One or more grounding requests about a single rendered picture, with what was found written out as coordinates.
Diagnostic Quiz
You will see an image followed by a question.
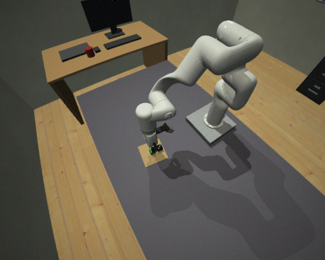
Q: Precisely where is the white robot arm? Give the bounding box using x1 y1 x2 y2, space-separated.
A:
135 20 263 135

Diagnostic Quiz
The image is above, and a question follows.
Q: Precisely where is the tan flat mat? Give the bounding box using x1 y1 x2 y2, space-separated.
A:
138 144 168 167

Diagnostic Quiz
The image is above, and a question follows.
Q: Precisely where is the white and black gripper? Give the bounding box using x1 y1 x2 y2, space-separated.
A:
142 131 158 152

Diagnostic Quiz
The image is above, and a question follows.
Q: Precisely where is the black die with white pips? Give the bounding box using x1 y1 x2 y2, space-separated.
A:
157 144 163 152

